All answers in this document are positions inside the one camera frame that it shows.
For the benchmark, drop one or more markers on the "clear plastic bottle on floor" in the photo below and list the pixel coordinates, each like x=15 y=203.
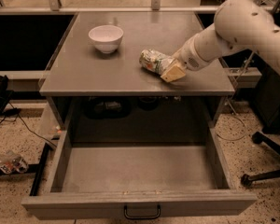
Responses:
x=11 y=162

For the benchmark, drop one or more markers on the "white ceramic bowl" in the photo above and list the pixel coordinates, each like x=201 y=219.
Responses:
x=106 y=38

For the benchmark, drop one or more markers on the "black drawer handle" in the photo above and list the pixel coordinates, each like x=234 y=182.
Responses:
x=142 y=213

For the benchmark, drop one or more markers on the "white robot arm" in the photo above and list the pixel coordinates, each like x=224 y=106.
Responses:
x=238 y=25

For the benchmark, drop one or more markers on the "7up can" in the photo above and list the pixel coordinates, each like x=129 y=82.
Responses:
x=155 y=61

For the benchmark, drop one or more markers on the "grey cabinet counter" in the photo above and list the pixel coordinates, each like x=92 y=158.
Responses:
x=81 y=70

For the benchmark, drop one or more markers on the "grey open top drawer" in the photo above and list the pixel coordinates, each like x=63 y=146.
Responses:
x=169 y=156

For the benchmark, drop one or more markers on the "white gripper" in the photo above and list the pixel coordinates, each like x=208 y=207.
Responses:
x=187 y=57

